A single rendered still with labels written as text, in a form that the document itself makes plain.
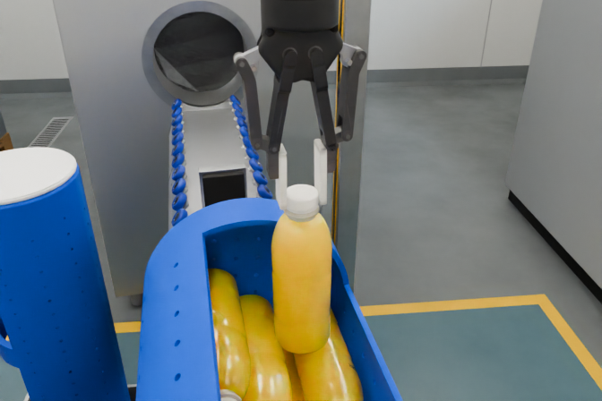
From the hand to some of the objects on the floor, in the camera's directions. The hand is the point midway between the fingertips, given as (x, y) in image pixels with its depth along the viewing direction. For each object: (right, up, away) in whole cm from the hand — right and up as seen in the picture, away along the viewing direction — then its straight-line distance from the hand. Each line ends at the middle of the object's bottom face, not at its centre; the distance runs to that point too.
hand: (301, 175), depth 58 cm
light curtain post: (+12, -84, +124) cm, 150 cm away
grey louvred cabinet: (+156, -62, +165) cm, 235 cm away
